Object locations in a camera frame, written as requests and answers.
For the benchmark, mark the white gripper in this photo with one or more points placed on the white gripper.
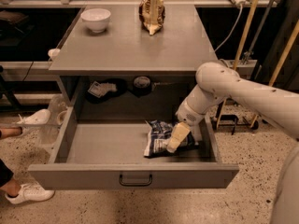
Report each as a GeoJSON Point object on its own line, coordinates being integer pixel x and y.
{"type": "Point", "coordinates": [189, 115]}

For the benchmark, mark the blue chip bag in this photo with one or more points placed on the blue chip bag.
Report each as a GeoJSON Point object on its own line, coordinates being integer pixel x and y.
{"type": "Point", "coordinates": [158, 139]}

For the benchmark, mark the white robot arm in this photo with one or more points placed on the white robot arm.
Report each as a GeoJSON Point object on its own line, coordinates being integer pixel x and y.
{"type": "Point", "coordinates": [216, 82]}

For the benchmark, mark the grey cabinet counter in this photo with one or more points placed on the grey cabinet counter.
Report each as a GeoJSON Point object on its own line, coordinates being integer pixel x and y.
{"type": "Point", "coordinates": [126, 50]}

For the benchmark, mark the grey open top drawer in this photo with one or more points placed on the grey open top drawer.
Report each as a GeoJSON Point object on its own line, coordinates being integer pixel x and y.
{"type": "Point", "coordinates": [94, 148]}

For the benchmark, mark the brown snack bag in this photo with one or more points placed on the brown snack bag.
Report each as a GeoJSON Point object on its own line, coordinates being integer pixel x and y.
{"type": "Point", "coordinates": [151, 14]}

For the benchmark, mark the clear plastic bag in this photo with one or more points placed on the clear plastic bag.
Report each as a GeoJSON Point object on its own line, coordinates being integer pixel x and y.
{"type": "Point", "coordinates": [48, 134]}

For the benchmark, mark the black round tape roll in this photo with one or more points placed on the black round tape roll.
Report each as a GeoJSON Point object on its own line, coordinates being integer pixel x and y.
{"type": "Point", "coordinates": [142, 86]}

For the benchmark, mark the black pouch with label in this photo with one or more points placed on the black pouch with label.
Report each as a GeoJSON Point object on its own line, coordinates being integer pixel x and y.
{"type": "Point", "coordinates": [101, 91]}

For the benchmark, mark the white sneaker upper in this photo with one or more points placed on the white sneaker upper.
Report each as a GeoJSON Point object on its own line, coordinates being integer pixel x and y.
{"type": "Point", "coordinates": [40, 117]}

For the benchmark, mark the white sneaker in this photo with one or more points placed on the white sneaker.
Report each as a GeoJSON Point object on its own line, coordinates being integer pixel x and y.
{"type": "Point", "coordinates": [31, 192]}
{"type": "Point", "coordinates": [40, 117]}

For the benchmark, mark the white ceramic bowl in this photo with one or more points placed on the white ceramic bowl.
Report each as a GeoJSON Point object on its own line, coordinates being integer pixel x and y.
{"type": "Point", "coordinates": [96, 19]}

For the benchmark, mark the small white cup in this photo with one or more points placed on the small white cup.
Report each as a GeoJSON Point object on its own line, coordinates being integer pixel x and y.
{"type": "Point", "coordinates": [53, 53]}

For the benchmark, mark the white sneaker lower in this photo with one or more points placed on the white sneaker lower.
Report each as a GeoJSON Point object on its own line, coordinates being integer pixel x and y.
{"type": "Point", "coordinates": [31, 192]}

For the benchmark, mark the person leg upper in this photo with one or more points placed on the person leg upper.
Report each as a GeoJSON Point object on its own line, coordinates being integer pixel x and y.
{"type": "Point", "coordinates": [10, 132]}

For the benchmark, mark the person leg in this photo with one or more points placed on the person leg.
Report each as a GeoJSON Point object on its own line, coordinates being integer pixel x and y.
{"type": "Point", "coordinates": [8, 183]}
{"type": "Point", "coordinates": [10, 132]}

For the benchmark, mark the person leg lower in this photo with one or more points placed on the person leg lower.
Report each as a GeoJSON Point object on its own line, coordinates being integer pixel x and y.
{"type": "Point", "coordinates": [8, 183]}

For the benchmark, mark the black drawer handle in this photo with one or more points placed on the black drawer handle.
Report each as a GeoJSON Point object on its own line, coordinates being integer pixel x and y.
{"type": "Point", "coordinates": [135, 180]}

